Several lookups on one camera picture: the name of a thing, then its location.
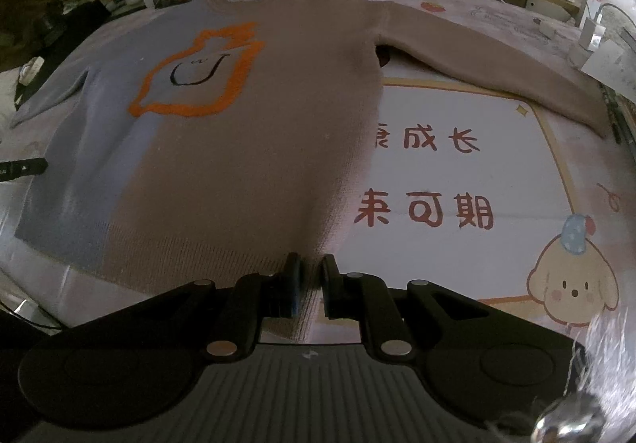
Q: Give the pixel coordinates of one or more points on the dark camouflage cloth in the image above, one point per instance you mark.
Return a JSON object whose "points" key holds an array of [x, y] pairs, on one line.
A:
{"points": [[22, 21]]}

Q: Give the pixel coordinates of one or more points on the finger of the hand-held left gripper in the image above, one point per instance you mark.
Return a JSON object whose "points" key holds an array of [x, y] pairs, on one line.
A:
{"points": [[25, 169]]}

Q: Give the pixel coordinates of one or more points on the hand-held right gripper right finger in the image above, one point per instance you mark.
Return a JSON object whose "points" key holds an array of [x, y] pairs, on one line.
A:
{"points": [[330, 294]]}

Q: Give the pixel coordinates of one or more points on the beige and grey knit sweater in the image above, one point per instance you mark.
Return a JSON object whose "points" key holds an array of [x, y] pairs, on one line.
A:
{"points": [[238, 165]]}

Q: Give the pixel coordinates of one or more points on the pink printed table mat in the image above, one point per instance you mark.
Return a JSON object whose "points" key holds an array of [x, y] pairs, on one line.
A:
{"points": [[457, 244]]}

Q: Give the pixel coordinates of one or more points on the white charger plug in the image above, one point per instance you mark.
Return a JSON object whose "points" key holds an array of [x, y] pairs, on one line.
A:
{"points": [[594, 33]]}

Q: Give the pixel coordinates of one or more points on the white paper sheet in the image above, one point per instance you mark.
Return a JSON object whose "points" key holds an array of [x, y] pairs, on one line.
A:
{"points": [[608, 68]]}

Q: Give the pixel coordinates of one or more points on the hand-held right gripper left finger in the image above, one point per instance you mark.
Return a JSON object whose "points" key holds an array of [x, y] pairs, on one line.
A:
{"points": [[294, 291]]}

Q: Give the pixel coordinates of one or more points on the white wristwatch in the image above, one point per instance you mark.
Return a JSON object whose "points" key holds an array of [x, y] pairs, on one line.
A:
{"points": [[31, 70]]}

